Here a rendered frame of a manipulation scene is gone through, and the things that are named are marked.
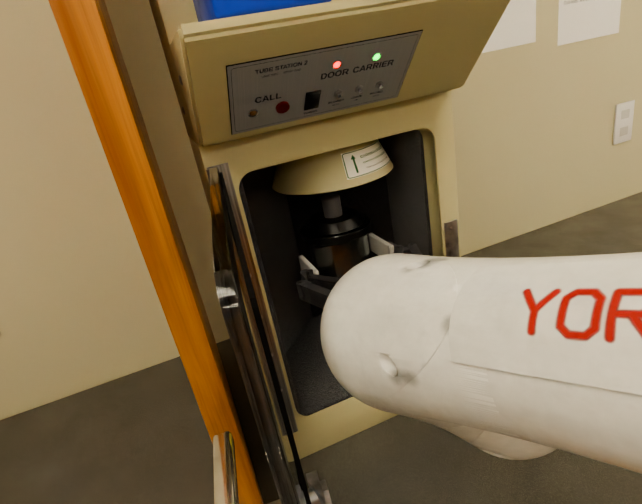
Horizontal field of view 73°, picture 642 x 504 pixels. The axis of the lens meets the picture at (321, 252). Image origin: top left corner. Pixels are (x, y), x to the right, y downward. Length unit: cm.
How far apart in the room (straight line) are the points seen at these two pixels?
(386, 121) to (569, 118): 91
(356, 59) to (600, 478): 57
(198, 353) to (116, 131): 22
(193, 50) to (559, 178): 119
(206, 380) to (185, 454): 33
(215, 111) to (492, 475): 56
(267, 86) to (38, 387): 85
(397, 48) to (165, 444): 68
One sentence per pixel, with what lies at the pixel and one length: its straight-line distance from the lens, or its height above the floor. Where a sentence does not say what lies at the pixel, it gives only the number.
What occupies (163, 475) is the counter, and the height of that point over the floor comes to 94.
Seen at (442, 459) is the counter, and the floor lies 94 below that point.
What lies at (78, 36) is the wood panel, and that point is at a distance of 40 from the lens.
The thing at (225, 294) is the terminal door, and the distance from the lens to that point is 19.
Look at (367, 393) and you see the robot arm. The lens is 28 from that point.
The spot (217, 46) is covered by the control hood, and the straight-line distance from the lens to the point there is 39.
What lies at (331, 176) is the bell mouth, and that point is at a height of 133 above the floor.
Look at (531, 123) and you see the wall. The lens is 132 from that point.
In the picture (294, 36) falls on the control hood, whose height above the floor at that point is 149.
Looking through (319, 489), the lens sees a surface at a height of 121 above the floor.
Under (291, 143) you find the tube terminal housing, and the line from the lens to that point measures 51.
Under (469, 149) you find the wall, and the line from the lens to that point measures 119.
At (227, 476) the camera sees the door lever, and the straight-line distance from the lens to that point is 36.
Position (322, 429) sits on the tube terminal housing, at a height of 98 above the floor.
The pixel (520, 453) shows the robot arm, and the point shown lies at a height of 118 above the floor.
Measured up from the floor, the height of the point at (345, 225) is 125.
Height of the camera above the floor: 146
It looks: 23 degrees down
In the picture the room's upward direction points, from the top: 11 degrees counter-clockwise
